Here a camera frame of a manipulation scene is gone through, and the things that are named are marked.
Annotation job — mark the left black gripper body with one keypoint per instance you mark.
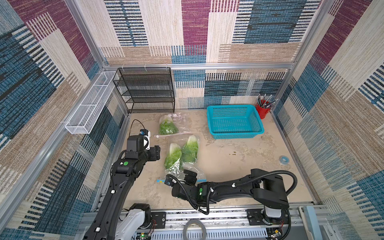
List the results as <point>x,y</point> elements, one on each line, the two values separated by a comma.
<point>153,154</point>

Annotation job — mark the black wire shelf rack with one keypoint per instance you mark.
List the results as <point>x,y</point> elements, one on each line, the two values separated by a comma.
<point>146,90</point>

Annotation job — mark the white mesh wall basket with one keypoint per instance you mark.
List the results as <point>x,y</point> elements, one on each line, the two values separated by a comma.
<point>89,110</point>

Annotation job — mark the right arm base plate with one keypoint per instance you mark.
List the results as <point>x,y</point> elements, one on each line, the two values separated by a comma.
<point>257,217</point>

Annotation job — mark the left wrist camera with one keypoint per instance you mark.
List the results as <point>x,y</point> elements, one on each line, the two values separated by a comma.
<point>146,134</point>

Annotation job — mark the chinese cabbage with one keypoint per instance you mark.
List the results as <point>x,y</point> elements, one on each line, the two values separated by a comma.
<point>190,150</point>
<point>173,158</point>

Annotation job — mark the red utensil cup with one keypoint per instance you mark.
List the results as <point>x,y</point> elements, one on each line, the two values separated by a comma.
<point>263,111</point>

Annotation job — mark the grey tape roll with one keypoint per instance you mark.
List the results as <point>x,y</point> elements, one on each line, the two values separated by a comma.
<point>194,230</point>

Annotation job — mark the teal plastic basket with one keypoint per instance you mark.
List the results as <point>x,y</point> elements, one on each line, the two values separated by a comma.
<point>234,122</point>

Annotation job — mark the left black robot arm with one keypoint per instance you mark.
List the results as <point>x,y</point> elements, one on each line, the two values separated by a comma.
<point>123,174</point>

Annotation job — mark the blue tape roll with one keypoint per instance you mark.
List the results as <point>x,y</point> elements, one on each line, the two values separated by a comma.
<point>284,160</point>

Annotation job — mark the clear blue-zip bag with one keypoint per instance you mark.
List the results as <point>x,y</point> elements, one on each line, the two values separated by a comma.
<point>181,141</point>

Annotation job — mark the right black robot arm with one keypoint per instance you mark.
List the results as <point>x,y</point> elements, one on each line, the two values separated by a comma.
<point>268,188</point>

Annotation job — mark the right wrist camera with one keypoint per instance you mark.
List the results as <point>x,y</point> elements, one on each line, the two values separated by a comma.
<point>170,181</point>

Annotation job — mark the clear pink-zip lettuce bag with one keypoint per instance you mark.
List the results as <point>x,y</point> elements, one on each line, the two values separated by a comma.
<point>181,121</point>

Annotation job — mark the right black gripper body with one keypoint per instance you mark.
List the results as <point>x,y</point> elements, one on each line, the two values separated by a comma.
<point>177,190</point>

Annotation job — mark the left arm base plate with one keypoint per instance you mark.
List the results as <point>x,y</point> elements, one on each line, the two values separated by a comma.
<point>156,220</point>

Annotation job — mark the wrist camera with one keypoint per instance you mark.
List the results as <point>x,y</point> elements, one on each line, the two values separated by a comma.
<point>170,181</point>
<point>146,134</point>

